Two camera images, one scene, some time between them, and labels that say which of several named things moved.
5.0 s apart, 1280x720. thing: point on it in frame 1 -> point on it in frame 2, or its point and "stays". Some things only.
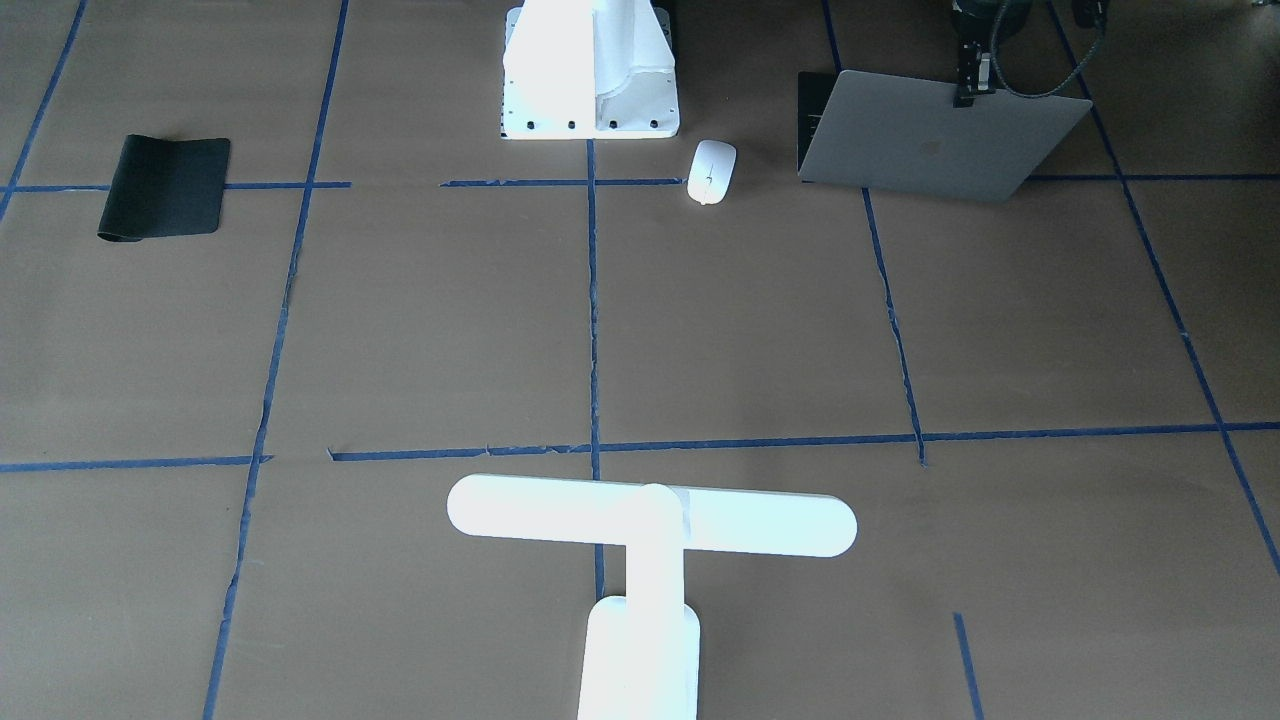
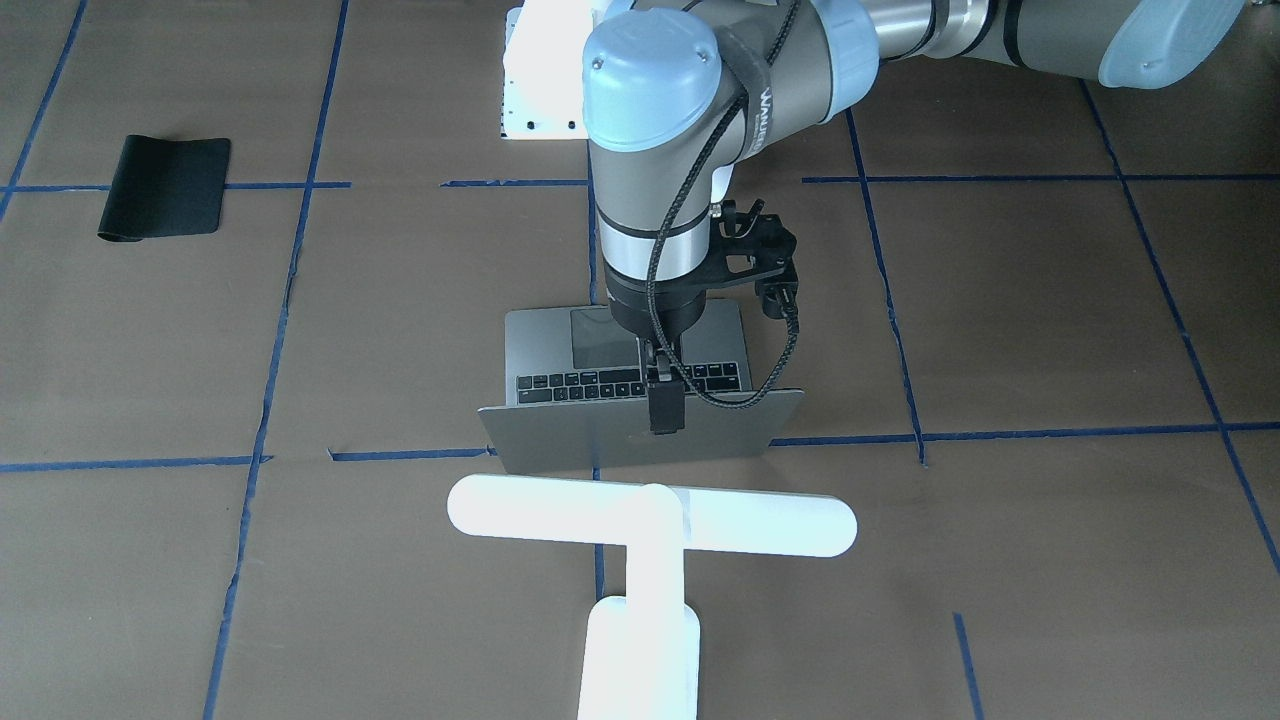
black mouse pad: [166, 187] stays
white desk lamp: [642, 649] stays
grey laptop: [875, 131] -> [580, 397]
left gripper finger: [984, 71] -> [667, 404]
